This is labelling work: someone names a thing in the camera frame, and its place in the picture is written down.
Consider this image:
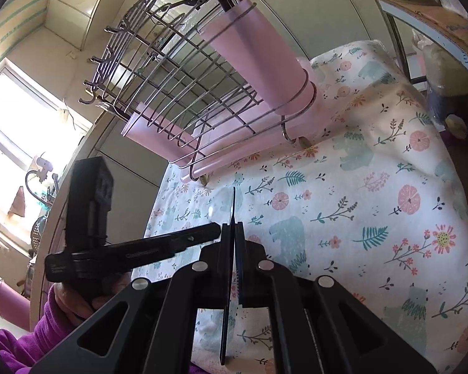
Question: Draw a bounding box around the floral bear tablecloth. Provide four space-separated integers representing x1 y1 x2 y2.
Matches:
145 41 468 373

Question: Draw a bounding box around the cardboard box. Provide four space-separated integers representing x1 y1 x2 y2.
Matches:
379 0 468 70

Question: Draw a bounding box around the person's left hand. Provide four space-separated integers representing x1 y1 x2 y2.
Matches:
53 273 131 327

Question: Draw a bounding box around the pink plastic cup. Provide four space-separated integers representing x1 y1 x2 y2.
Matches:
199 0 316 117
121 102 197 167

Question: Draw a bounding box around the chrome wire utensil rack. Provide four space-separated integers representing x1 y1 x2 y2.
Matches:
77 0 310 182

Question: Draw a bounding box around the metal shelf rack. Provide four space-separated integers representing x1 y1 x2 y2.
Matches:
376 0 468 73

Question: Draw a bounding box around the pink plastic drip tray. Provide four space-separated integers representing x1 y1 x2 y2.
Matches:
181 57 328 182

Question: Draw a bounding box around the pink plastic cup near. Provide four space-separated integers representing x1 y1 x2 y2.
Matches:
199 0 316 117

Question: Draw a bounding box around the pink plastic cup far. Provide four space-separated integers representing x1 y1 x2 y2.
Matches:
121 102 197 167

